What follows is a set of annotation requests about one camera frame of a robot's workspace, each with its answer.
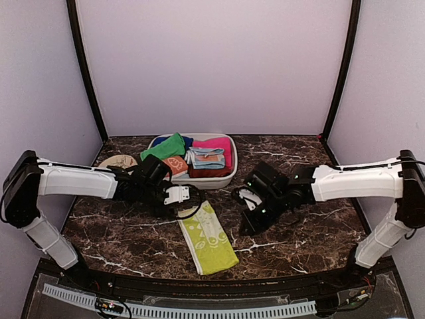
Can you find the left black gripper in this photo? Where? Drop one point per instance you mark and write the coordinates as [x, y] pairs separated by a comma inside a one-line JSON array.
[[161, 211]]

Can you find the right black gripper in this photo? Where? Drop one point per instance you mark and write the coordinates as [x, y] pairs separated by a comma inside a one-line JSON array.
[[254, 226]]

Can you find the green microfiber towel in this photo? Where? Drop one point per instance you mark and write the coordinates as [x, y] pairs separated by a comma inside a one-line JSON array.
[[173, 146]]

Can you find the cream yellow-green patterned towel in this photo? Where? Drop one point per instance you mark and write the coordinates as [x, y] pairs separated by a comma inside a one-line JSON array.
[[208, 243]]

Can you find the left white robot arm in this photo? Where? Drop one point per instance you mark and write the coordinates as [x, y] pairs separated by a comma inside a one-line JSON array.
[[32, 177]]

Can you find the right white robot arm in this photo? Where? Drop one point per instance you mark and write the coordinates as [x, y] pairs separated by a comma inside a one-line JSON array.
[[399, 178]]

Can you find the orange cartoon rolled towel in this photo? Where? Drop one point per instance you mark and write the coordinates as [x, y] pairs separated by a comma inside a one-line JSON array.
[[177, 165]]

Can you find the dark red rolled towel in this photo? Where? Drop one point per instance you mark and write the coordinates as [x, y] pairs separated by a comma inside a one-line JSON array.
[[208, 173]]

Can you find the white plastic basin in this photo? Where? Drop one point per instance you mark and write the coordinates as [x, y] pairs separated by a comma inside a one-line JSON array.
[[206, 183]]

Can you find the blue rolled towel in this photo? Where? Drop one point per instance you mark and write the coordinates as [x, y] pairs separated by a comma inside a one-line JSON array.
[[187, 140]]

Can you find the light blue striped towel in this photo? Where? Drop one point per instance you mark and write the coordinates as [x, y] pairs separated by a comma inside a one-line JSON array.
[[205, 158]]

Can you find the pink rolled towel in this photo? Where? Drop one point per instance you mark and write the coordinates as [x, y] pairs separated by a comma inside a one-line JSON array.
[[223, 143]]

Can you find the small circuit board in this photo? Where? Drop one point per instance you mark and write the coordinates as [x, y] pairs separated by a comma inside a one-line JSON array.
[[106, 306]]

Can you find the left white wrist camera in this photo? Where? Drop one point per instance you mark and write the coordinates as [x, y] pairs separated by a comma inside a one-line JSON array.
[[176, 194]]

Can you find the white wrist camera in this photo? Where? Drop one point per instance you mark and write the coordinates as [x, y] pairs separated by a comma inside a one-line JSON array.
[[250, 198], [176, 194]]

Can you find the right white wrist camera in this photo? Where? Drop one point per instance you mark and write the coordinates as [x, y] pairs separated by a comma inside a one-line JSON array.
[[250, 198]]

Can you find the white slotted cable duct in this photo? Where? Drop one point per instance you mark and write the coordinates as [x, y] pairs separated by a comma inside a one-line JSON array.
[[134, 310]]

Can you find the left black frame post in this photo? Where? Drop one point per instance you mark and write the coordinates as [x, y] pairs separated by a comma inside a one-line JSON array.
[[84, 68]]

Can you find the black frame post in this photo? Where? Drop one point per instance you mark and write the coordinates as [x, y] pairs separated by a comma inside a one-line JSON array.
[[343, 70], [84, 68]]

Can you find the right black frame post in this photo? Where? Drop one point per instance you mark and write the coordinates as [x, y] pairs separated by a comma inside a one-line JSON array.
[[343, 70]]

